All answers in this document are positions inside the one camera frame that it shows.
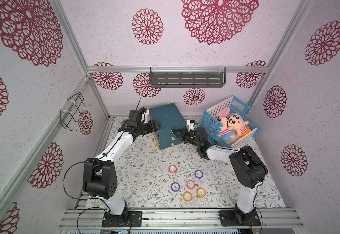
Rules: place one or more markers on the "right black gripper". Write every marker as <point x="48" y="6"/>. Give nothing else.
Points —
<point x="183" y="134"/>

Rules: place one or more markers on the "teal drawer cabinet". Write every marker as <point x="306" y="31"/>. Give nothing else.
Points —
<point x="168" y="117"/>

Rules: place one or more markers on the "red tape roll lower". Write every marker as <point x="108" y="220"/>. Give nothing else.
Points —
<point x="190" y="184"/>

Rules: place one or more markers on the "blue white toy crib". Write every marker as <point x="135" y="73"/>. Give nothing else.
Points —
<point x="212" y="126"/>

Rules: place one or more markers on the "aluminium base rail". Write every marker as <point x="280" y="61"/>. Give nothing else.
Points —
<point x="271" y="218"/>

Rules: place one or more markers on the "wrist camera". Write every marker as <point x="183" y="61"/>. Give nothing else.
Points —
<point x="191" y="125"/>
<point x="139" y="116"/>

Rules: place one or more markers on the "grey wall shelf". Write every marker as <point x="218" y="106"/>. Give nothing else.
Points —
<point x="187" y="79"/>

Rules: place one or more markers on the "red tape roll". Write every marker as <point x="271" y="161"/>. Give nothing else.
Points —
<point x="172" y="169"/>
<point x="190" y="184"/>

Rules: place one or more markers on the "black wire wall rack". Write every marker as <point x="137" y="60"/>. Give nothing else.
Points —
<point x="66" y="116"/>

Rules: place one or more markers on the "pink plush doll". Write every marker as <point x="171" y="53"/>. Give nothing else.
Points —
<point x="225" y="132"/>

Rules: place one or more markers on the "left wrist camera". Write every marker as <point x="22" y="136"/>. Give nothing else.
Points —
<point x="139" y="116"/>

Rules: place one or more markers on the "purple tape roll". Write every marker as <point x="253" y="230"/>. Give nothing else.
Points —
<point x="175" y="187"/>
<point x="198" y="174"/>

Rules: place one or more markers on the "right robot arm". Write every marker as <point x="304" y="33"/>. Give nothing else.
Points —
<point x="248" y="168"/>

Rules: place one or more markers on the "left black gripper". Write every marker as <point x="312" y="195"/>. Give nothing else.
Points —
<point x="152" y="126"/>

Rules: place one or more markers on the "yellow tape roll right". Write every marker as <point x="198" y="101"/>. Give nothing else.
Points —
<point x="201" y="192"/>

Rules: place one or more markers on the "yellow tape roll left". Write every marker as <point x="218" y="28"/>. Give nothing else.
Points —
<point x="187" y="197"/>

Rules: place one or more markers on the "yellow tape roll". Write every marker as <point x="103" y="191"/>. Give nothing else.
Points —
<point x="201" y="192"/>
<point x="187" y="197"/>

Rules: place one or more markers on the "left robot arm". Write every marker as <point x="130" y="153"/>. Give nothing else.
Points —
<point x="100" y="178"/>

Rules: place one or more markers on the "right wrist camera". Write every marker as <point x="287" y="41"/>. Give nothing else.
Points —
<point x="191" y="125"/>

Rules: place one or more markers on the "boy plush doll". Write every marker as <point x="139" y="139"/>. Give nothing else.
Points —
<point x="236" y="123"/>

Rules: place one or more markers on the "red tape roll upper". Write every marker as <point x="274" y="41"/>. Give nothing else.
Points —
<point x="172" y="169"/>

